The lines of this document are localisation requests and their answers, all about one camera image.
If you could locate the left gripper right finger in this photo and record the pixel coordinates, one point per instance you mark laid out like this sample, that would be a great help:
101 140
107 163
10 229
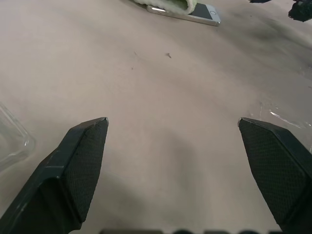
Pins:
280 175

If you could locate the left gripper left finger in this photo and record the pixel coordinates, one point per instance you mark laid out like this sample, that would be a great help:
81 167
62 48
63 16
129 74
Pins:
73 175

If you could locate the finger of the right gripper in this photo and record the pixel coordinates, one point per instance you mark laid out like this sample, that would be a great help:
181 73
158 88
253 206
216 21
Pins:
259 1
302 11

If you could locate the white silver smartphone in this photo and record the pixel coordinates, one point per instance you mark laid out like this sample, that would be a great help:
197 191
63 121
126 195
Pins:
204 12

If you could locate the green terry cloth towel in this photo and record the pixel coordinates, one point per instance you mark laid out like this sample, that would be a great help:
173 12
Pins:
170 5

